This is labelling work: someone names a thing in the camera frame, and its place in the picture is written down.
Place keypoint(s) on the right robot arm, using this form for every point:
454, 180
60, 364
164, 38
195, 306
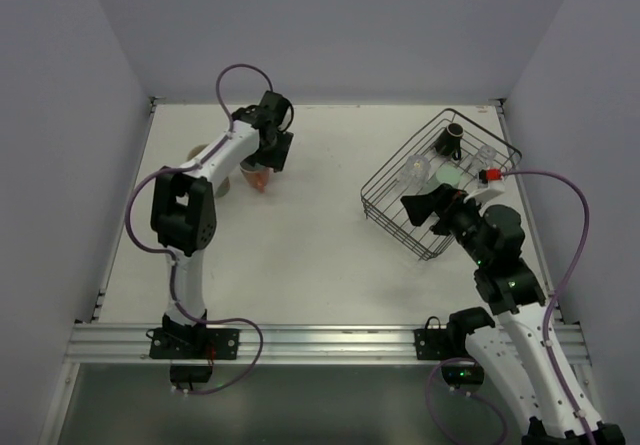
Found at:
512, 337

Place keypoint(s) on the black mug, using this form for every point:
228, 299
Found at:
448, 143

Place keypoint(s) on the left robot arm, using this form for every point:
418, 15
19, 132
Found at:
184, 212

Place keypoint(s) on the aluminium front rail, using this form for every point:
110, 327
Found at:
120, 343

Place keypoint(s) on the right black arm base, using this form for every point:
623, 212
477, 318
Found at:
437, 342

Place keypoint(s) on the pink ceramic mug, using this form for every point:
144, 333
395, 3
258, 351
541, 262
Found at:
256, 176

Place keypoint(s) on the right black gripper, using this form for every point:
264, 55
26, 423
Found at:
441, 210

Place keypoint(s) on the mint green cup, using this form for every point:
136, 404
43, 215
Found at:
446, 175

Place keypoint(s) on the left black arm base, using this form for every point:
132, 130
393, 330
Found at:
174, 341

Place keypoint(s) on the large clear plastic cup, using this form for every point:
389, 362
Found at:
414, 173

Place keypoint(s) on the small clear glass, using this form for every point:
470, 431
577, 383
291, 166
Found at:
483, 159

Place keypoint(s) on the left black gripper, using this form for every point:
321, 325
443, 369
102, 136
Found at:
276, 154

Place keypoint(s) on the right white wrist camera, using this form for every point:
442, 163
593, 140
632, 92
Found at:
490, 185

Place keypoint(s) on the beige floral mug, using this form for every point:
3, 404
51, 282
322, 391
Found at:
224, 186

